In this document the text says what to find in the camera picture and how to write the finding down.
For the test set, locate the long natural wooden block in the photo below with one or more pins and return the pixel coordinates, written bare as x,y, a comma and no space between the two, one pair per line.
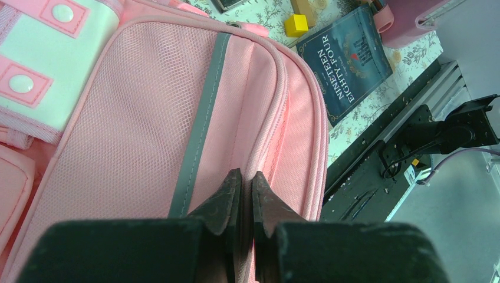
303,7

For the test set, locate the yellow wooden block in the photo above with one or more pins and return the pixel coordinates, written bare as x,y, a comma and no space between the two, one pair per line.
296,26

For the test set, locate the Nineteen Eighty-Four blue book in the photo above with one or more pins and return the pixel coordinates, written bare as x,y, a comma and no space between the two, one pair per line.
348,61

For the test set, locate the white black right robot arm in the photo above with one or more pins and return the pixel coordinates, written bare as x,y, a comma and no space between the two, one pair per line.
470,125

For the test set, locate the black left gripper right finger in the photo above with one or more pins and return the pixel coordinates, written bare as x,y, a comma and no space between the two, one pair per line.
289,248

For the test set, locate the floral table mat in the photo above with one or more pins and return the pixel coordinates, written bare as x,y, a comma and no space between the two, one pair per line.
407,64

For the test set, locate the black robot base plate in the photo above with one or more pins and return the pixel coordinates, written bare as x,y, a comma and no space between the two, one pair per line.
355,190

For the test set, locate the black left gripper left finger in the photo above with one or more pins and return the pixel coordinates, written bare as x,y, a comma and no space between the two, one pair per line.
199,247

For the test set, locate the black tablet case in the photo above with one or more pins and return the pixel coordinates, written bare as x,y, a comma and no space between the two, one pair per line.
226,5

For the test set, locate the pink student backpack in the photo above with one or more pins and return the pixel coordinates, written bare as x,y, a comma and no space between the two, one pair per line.
139,110

